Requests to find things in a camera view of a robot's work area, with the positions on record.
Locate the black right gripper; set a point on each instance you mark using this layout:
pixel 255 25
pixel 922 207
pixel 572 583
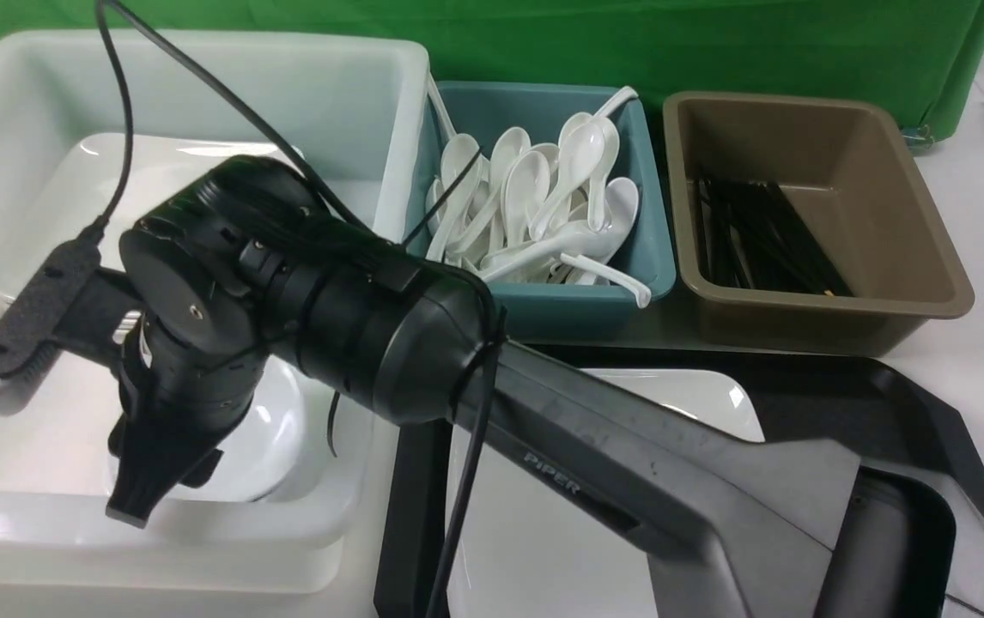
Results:
pixel 205 262

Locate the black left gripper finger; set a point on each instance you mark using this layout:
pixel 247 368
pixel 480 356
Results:
pixel 152 462

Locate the large white square rice plate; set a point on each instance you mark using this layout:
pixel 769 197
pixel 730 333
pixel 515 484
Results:
pixel 526 552

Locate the white soup spoon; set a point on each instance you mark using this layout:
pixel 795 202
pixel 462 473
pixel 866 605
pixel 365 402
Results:
pixel 579 157

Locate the top stacked white plate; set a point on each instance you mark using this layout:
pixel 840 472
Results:
pixel 84 183

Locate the small white bowl in tub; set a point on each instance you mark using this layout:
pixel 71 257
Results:
pixel 263 449

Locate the large white plastic tub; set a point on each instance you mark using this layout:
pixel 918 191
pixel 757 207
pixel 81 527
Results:
pixel 322 528

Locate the white spoon upright left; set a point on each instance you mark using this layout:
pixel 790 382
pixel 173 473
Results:
pixel 459 167

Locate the white spoon centre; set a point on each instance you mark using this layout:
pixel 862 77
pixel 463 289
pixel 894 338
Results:
pixel 525 189

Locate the teal plastic spoon bin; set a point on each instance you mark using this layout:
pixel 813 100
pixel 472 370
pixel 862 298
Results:
pixel 559 313

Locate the white spoon top right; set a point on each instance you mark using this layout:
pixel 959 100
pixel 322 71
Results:
pixel 596 201

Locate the white spoon hanging front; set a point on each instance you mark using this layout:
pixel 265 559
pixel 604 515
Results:
pixel 641 292

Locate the pile of black chopsticks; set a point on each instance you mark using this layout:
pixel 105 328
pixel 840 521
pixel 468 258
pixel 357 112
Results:
pixel 749 236

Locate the brown plastic chopstick bin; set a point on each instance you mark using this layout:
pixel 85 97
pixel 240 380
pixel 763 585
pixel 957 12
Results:
pixel 846 169

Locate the green backdrop cloth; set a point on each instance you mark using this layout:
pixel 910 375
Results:
pixel 914 59

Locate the black plastic serving tray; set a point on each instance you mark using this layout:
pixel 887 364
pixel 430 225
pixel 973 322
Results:
pixel 861 402

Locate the white spoon handle back left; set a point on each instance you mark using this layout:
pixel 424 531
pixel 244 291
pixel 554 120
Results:
pixel 440 109

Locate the white spoon handle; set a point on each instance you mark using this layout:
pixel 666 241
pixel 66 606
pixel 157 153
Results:
pixel 440 109
pixel 616 101

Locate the white spoon handle back right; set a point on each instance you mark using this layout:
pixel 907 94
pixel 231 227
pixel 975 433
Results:
pixel 616 101

